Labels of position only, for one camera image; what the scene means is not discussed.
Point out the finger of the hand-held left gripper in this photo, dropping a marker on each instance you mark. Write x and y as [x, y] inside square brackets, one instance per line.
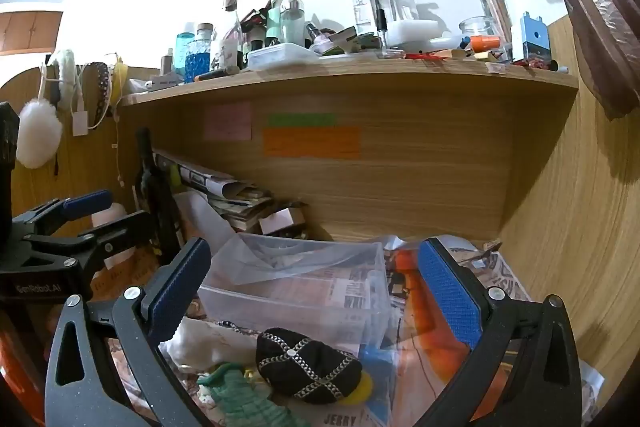
[122, 227]
[87, 204]

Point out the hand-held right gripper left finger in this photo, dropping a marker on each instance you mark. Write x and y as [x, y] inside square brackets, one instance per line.
[175, 292]

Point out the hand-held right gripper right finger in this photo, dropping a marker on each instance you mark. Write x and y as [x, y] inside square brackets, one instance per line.
[450, 292]

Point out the dark glass bottle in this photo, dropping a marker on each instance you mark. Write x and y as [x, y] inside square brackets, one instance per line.
[152, 192]

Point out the newspaper sheets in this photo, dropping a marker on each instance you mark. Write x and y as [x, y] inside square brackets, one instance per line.
[506, 278]

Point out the white cloth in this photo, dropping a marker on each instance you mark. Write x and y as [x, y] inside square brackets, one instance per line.
[210, 342]

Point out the orange plastic bag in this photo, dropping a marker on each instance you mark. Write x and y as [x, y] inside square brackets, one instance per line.
[425, 349]

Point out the white hanging tag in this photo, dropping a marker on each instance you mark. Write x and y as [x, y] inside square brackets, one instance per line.
[80, 123]

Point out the white fluffy pompom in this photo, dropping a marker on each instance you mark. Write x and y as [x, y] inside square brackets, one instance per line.
[39, 134]

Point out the orange cloth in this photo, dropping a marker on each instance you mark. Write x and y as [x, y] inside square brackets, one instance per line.
[20, 357]

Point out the blue box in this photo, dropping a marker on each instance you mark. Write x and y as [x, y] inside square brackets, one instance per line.
[377, 369]

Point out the stack of books and papers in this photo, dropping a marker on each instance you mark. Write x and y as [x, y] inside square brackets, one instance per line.
[230, 199]

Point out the dotted headband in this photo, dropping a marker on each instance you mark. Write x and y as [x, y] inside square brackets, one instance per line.
[100, 92]

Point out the green knitted cloth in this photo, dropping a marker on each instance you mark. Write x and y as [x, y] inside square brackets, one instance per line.
[240, 397]

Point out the clear plastic bin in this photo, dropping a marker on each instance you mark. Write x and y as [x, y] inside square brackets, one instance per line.
[300, 302]

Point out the small cardboard box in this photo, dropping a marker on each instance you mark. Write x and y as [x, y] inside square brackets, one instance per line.
[282, 221]

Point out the yellow headband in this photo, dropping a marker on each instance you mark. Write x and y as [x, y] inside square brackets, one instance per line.
[120, 79]

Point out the white fluffy headband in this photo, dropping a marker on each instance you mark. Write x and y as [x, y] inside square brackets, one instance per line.
[65, 72]

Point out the pink sticky note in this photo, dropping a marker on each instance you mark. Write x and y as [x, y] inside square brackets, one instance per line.
[227, 121]

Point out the black quilted pouch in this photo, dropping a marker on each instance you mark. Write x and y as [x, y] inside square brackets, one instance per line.
[305, 367]

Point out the wooden cabinet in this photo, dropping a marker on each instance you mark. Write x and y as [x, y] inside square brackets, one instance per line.
[30, 32]

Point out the bottle with blue liquid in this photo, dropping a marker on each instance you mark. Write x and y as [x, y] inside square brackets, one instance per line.
[197, 59]

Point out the light blue bottle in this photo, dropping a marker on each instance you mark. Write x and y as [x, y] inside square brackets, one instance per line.
[184, 44]

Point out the white mug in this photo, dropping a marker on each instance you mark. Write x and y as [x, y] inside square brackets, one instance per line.
[226, 53]

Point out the orange sticky note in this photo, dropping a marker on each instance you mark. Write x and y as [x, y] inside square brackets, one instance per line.
[311, 142]

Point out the green sticky note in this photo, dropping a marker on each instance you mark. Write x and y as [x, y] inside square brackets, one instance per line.
[301, 120]

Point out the white plastic container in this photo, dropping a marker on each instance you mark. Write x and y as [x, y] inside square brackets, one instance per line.
[280, 56]

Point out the clear glass bottle with cork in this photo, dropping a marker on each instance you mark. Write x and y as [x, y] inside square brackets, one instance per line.
[231, 17]

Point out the wooden shelf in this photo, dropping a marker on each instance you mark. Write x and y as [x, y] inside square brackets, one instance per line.
[350, 77]

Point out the orange capped tube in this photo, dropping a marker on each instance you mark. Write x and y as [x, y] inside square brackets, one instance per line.
[485, 42]

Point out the green bottle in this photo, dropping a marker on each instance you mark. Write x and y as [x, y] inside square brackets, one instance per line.
[275, 19]

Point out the short glass jar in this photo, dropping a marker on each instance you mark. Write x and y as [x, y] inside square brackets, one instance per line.
[476, 29]

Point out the clear round bottle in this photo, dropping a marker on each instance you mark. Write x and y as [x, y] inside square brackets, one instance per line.
[294, 22]

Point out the blue plastic block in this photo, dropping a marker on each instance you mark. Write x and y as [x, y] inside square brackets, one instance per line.
[535, 34]

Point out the tall clear jar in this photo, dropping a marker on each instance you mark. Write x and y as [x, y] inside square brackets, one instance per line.
[496, 14]

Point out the clear water bottle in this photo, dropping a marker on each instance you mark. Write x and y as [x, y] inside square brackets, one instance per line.
[364, 7]

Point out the brown curtain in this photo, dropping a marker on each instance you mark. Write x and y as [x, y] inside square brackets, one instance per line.
[595, 32]

